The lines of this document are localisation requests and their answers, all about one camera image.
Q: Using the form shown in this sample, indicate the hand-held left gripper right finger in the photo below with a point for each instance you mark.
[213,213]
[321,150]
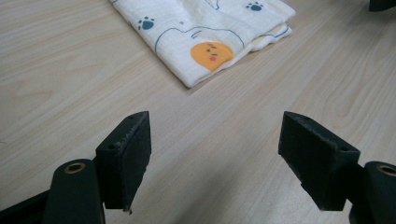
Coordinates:
[314,161]

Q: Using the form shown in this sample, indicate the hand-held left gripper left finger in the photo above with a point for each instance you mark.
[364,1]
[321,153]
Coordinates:
[124,161]

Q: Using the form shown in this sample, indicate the white printed muslin cloth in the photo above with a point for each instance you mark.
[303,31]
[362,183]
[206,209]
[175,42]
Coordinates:
[199,37]

